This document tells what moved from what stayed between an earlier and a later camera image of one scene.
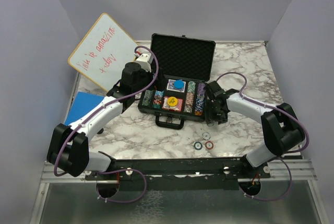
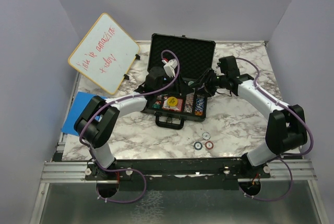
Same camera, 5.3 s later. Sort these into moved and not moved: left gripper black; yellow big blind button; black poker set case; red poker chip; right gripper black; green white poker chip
Moved: right gripper black; left gripper black
Not moved: black poker set case; yellow big blind button; green white poker chip; red poker chip
